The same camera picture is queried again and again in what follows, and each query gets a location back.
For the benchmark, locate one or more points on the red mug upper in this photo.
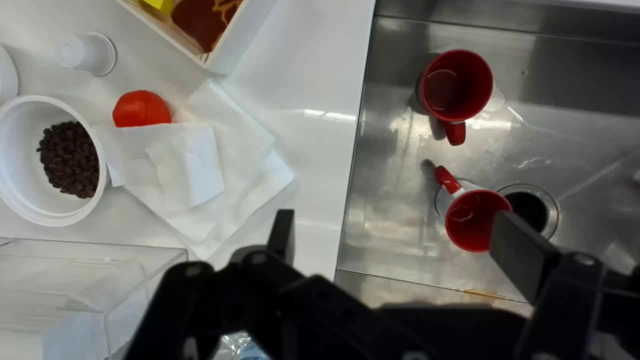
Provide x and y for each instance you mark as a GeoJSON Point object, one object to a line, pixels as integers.
{"type": "Point", "coordinates": [455, 87]}

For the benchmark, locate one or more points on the clear napkin holder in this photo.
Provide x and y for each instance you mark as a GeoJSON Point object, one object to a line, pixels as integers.
{"type": "Point", "coordinates": [71, 301]}

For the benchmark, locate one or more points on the wooden box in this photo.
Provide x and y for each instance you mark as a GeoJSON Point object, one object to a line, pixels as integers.
{"type": "Point", "coordinates": [210, 33]}

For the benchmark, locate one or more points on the white bowl with coffee beans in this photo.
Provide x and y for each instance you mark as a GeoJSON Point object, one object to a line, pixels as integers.
{"type": "Point", "coordinates": [25, 185]}

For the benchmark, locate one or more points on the red mug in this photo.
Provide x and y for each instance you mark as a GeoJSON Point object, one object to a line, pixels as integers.
{"type": "Point", "coordinates": [455, 87]}
{"type": "Point", "coordinates": [467, 211]}

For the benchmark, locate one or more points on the white cloth napkins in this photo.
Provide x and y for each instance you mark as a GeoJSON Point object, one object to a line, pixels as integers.
{"type": "Point", "coordinates": [205, 174]}

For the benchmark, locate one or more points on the red mug lower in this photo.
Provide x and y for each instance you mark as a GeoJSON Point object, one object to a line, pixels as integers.
{"type": "Point", "coordinates": [467, 211]}

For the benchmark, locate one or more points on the sink drain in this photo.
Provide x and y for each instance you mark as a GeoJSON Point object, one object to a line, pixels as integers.
{"type": "Point", "coordinates": [534, 206]}

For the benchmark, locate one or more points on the orange ball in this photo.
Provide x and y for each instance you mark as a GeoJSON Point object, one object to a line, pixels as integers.
{"type": "Point", "coordinates": [141, 109]}

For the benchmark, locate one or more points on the small white cup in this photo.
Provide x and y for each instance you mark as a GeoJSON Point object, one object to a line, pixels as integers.
{"type": "Point", "coordinates": [91, 53]}

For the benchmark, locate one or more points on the stainless steel sink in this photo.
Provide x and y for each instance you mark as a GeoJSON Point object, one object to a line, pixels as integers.
{"type": "Point", "coordinates": [566, 119]}

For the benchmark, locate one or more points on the yellow block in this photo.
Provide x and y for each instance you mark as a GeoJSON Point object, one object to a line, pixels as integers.
{"type": "Point", "coordinates": [159, 7]}

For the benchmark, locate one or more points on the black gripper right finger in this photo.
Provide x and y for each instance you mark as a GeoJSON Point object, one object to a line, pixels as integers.
{"type": "Point", "coordinates": [523, 255]}

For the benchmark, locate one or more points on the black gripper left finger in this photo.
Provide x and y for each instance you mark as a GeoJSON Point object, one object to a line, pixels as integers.
{"type": "Point", "coordinates": [280, 239]}

